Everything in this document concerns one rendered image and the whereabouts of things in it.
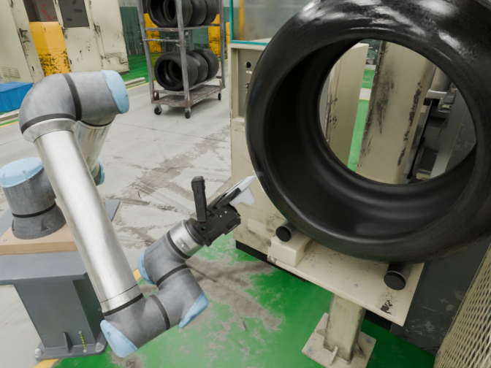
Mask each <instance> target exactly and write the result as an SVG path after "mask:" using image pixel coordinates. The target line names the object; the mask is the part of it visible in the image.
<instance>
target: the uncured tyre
mask: <svg viewBox="0 0 491 368"><path fill-rule="evenodd" d="M364 39H377V40H381V41H386V42H391V43H394V44H397V45H401V46H403V47H406V48H408V49H410V50H413V51H414V52H416V53H418V54H420V55H422V56H424V57H425V58H426V59H428V60H429V61H431V62H432V63H434V64H435V65H436V66H437V67H438V68H439V69H440V70H441V71H442V72H443V73H444V74H445V75H446V76H447V77H448V78H449V79H450V80H451V81H452V82H453V83H454V85H455V86H456V87H457V89H458V91H459V92H460V94H461V95H462V97H463V98H464V100H465V103H466V104H467V107H468V109H469V112H470V114H471V117H472V121H473V126H474V130H475V135H476V143H475V144H474V146H473V147H472V148H471V150H470V151H469V152H468V154H467V155H466V156H465V157H464V158H463V159H462V160H461V161H460V162H458V163H457V164H456V165H454V166H453V167H452V168H451V169H449V170H447V171H446V172H444V173H442V174H440V175H438V176H436V177H433V178H431V179H429V180H425V181H422V182H418V183H409V184H389V183H380V182H377V181H375V180H370V179H368V178H366V177H363V176H362V175H359V174H357V173H356V172H354V171H352V170H351V169H349V168H348V167H347V166H346V165H345V164H343V163H342V162H341V161H340V160H339V159H338V157H337V156H336V155H335V154H334V153H333V151H332V150H331V148H330V146H329V145H328V144H327V141H326V139H325V137H324V134H323V131H322V128H321V122H320V115H319V105H320V98H321V92H322V89H323V87H324V84H325V81H326V79H327V77H328V75H329V73H330V72H331V70H332V68H333V67H334V65H335V64H336V63H337V62H338V60H339V59H340V58H341V57H342V56H343V55H344V54H345V53H346V52H347V51H348V50H350V49H351V48H352V47H353V46H355V45H356V44H358V43H359V42H361V41H363V40H364ZM244 127H245V140H246V144H247V148H248V154H249V157H250V159H251V163H252V166H253V168H254V171H255V173H256V176H257V178H258V180H259V182H260V184H261V186H262V187H263V189H264V192H265V193H266V194H267V196H268V197H269V199H270V201H271V202H272V203H273V204H274V205H275V207H276V208H277V209H278V211H279V212H280V213H281V214H282V215H283V216H284V217H285V218H286V219H287V220H288V221H289V222H290V223H291V224H292V225H293V226H295V227H296V228H297V229H299V230H300V231H301V232H302V233H303V234H305V235H307V236H308V237H310V238H311V239H313V240H314V241H316V242H318V243H319V244H321V245H323V246H325V247H327V248H329V249H331V250H334V251H336V252H338V253H341V254H343V255H345V256H349V257H352V258H357V259H359V260H363V261H369V262H374V263H380V264H418V263H424V262H428V261H435V260H438V259H442V258H446V257H449V256H453V255H455V254H457V253H460V252H462V251H464V250H467V249H469V248H471V247H473V246H474V245H477V244H478V243H480V242H481V241H483V240H484V239H486V238H488V237H489V236H490V235H491V1H490V0H314V1H312V2H311V3H310V4H308V5H307V6H305V7H304V8H302V9H301V10H300V11H299V12H298V13H296V14H295V15H294V16H292V17H291V18H290V19H289V20H288V21H287V22H286V23H285V24H284V25H283V26H282V27H281V28H280V29H279V30H278V31H277V32H276V34H275V35H274V36H273V38H272V39H271V40H270V41H269V43H268V44H267V46H266V48H265V49H264V50H263V52H262V54H261V55H260V57H259V60H258V61H257V63H256V66H255V68H254V71H253V74H252V75H251V79H250V83H249V85H248V90H247V94H246V99H245V112H244Z"/></svg>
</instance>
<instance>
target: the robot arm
mask: <svg viewBox="0 0 491 368"><path fill-rule="evenodd" d="M128 111H129V96H128V93H127V90H126V86H125V84H124V82H123V80H122V78H121V76H120V75H119V73H117V72H116V71H114V70H103V69H101V71H91V72H73V73H65V74H61V73H58V74H52V75H49V76H47V77H44V78H42V79H41V80H40V81H39V82H37V83H36V84H35V85H34V86H33V87H32V88H31V89H30V90H29V91H28V93H27V94H26V96H25V97H24V99H23V101H22V104H21V106H20V110H19V114H18V123H19V127H20V131H21V133H22V135H23V138H24V139H25V140H26V141H28V142H31V143H34V144H35V146H36V149H37V152H38V154H39V157H40V158H35V157H30V158H22V159H19V160H17V161H13V162H11V163H8V164H7V165H5V166H3V167H2V168H1V169H0V185H1V187H2V189H3V191H4V195H5V196H6V199H7V202H8V205H9V208H10V210H11V212H12V227H11V229H12V233H13V235H14V237H16V238H18V239H38V238H41V237H46V236H48V235H50V234H53V233H55V232H57V231H58V230H59V229H61V228H62V227H63V226H64V225H65V224H66V223H67V224H68V227H69V230H70V231H71V234H72V236H73V239H74V241H75V244H76V246H77V249H78V251H79V253H80V256H81V259H82V260H83V263H84V265H85V268H86V271H87V273H88V276H89V277H90V280H91V283H92V285H93V287H94V290H95V292H96V295H97V297H98V300H99V302H100V305H101V306H102V313H103V315H104V318H105V320H103V321H102V322H101V323H100V326H101V329H102V331H103V333H104V336H105V338H106V340H107V341H108V343H109V345H110V347H111V348H112V349H113V351H114V352H115V354H116V355H117V356H119V357H125V356H128V355H129V354H130V353H133V352H134V351H137V350H138V349H139V348H141V347H142V346H143V345H145V344H147V343H148V342H150V341H151V340H153V339H155V338H156V337H158V336H159V335H160V334H162V333H164V332H165V331H166V330H170V329H171V328H172V327H174V326H176V325H178V327H179V328H183V327H184V326H186V325H187V324H189V323H190V322H192V321H193V320H194V319H195V318H196V317H197V316H198V315H200V314H201V313H202V312H203V311H204V310H205V309H206V308H207V307H208V304H209V302H208V299H207V297H206V295H205V293H204V291H203V290H202V289H201V287H200V286H199V283H198V282H197V280H196V279H195V277H194V276H193V274H192V272H191V270H190V269H189V267H188V266H187V264H186V261H187V260H188V259H189V258H191V257H192V256H193V255H194V254H195V253H196V252H197V251H198V250H200V249H201V248H203V247H204V246H205V244H206V246H207V247H209V246H211V245H212V242H213V241H214V240H215V239H217V238H218V237H220V236H221V235H222V234H225V236H226V235H227V234H228V233H230V232H231V231H232V230H233V229H235V228H236V227H237V226H239V225H240V224H241V218H240V216H241V215H240V214H239V213H238V211H237V210H236V208H235V207H234V206H237V205H238V204H239V203H241V202H243V203H245V204H248V205H251V204H253V203H254V195H253V194H252V192H251V189H250V187H249V185H250V184H251V183H252V182H253V181H254V180H255V179H256V176H250V177H246V178H244V179H243V180H241V181H240V182H238V183H236V184H235V185H234V186H232V187H231V188H230V189H228V190H227V191H225V192H224V193H223V194H221V195H219V196H217V197H216V198H215V199H214V200H213V201H212V202H211V203H209V205H207V201H206V195H205V179H203V176H196V177H194V178H193V179H192V181H191V189H192V191H193V193H194V203H195V208H196V214H197V221H196V220H195V219H193V218H189V219H188V220H186V219H183V220H181V221H180V222H179V223H177V224H176V225H175V226H173V227H172V228H171V229H170V230H169V231H168V232H167V233H166V234H164V235H163V236H162V237H160V238H159V239H158V240H156V241H155V242H154V243H153V244H152V245H150V246H148V247H147V248H146V249H145V250H144V251H143V252H142V253H141V254H140V255H139V256H138V258H137V268H138V270H139V273H140V275H141V276H142V277H143V278H144V280H145V281H146V282H147V283H149V284H151V285H156V286H157V287H158V289H159V291H158V292H156V293H154V294H152V295H150V296H148V297H146V298H145V297H144V296H143V294H142V291H141V290H140V289H139V286H138V284H137V281H136V280H135V278H134V275H133V272H132V270H131V267H130V266H129V262H128V261H127V258H126V256H125V253H124V251H123V248H122V247H121V244H120V242H119V239H118V236H117V234H116V233H115V229H114V228H113V225H112V222H111V220H110V217H109V215H108V214H107V211H106V208H105V206H104V203H103V201H102V198H101V196H100V194H99V192H98V189H97V186H98V185H101V184H102V183H103V182H104V177H105V175H104V170H103V169H104V167H103V164H102V161H101V159H100V157H99V154H100V153H101V150H102V147H103V144H104V141H105V140H106V137H107V134H108V132H109V130H110V127H111V125H112V122H113V121H114V120H115V116H116V115H118V114H124V113H127V112H128ZM55 199H57V200H58V203H59V205H60V207H61V208H60V207H59V206H58V205H57V204H56V201H55ZM235 225H236V226H235ZM234 226H235V227H234Z"/></svg>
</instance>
